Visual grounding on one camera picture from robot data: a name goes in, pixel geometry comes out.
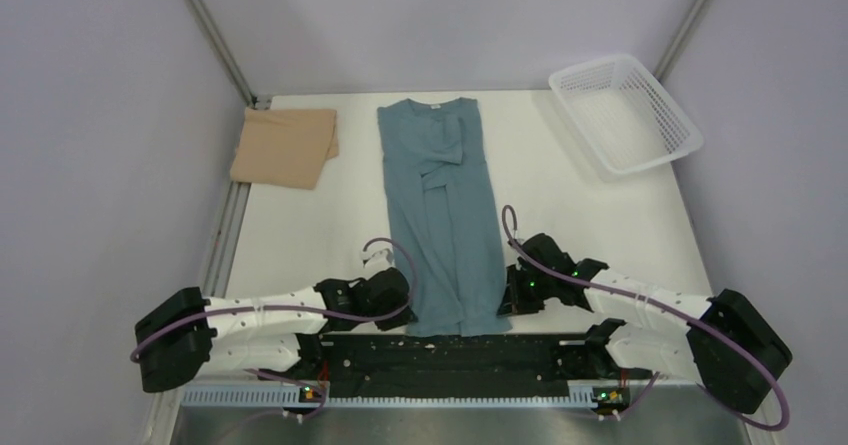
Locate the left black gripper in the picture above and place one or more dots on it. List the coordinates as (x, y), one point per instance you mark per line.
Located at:
(388, 325)

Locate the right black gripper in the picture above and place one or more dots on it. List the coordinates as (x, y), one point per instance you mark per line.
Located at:
(514, 301)

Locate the blue-grey t-shirt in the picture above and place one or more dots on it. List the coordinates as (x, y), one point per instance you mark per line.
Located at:
(441, 210)

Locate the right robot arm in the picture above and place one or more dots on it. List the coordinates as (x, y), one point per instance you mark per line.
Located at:
(628, 307)

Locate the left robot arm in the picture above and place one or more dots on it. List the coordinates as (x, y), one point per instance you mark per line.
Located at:
(327, 306)

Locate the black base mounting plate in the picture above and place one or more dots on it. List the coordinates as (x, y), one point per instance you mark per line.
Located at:
(489, 366)

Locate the folded tan t-shirt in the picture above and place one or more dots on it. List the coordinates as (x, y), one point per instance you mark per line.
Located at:
(286, 148)

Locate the white plastic mesh basket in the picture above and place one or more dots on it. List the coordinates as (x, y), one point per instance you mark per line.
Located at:
(624, 115)

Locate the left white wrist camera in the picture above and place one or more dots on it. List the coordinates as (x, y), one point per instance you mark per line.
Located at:
(376, 260)

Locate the left side aluminium rail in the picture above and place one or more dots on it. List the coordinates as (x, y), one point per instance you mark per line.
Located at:
(224, 237)

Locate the white cable duct strip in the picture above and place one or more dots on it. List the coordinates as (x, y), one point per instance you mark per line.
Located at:
(276, 395)

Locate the right rear aluminium post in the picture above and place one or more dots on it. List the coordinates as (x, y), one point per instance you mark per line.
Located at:
(683, 34)

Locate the aluminium post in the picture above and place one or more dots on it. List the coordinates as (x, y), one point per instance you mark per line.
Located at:
(683, 34)
(221, 50)

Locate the left rear aluminium post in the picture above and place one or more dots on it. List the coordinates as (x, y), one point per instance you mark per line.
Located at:
(221, 50)

